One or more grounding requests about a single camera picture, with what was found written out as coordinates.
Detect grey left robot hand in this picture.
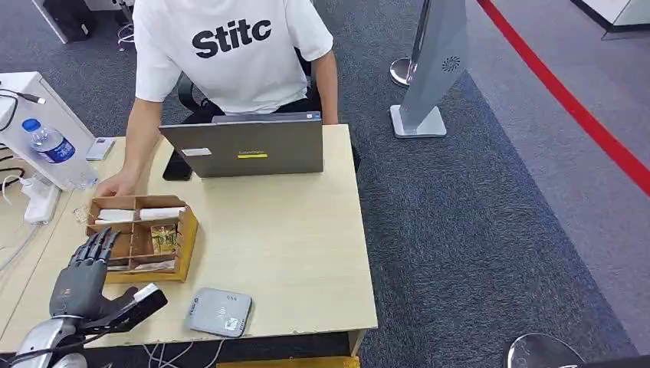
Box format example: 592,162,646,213
49,227,139,321

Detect person's right hand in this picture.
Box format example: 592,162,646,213
94,169,140,199

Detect silver smartphone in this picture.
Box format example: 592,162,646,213
85,136,117,162

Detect black smartphone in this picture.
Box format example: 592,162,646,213
162,149,194,182

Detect gold card stack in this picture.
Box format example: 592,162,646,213
150,224,179,255

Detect clear water bottle blue label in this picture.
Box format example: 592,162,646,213
21,118,98,192

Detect flat white card stack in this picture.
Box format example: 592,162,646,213
107,260,177,273

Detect white power strip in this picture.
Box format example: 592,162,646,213
20,175,62,225

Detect wooden card box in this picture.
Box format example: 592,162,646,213
85,195,199,284

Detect grey laptop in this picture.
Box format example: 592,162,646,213
159,111,325,179

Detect grey card reader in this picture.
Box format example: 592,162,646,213
184,287,254,340

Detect chrome stool base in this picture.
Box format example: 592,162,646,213
115,0,136,49

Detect person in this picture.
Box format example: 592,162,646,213
94,0,340,199

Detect black computer case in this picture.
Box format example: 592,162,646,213
31,0,97,44

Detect grey standing sign panel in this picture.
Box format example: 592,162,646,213
389,0,468,139

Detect round chrome base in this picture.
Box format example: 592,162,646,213
507,333,585,368

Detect red floor tape line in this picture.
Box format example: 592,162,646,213
476,0,650,198

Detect white platform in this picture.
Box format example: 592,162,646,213
571,0,650,41

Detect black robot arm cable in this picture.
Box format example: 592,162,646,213
0,332,110,366

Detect white power cable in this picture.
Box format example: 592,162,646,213
0,175,41,270

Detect white cables under desk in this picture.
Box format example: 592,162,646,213
142,340,227,368

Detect black cable beside cabinet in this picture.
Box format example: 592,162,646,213
0,144,26,189

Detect black cable on cabinet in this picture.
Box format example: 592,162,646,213
0,88,47,133

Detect chrome stanchion post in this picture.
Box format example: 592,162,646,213
389,0,432,87

